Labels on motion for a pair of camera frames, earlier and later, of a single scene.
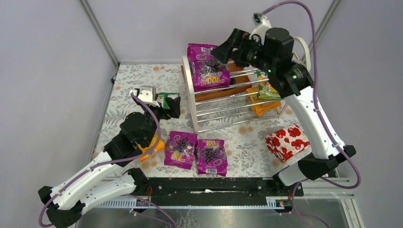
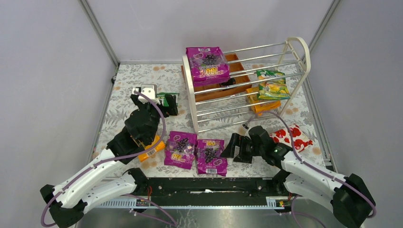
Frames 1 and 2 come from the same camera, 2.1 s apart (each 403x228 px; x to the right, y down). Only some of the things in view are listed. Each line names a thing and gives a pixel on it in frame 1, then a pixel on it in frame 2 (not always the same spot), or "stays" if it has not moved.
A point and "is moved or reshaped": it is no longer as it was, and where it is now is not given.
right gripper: (235, 43) → (238, 149)
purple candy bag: (208, 71) is moved or reshaped
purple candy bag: (211, 156) stays
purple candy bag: (180, 149) stays
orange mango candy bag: (153, 143) stays
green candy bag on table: (161, 98) stays
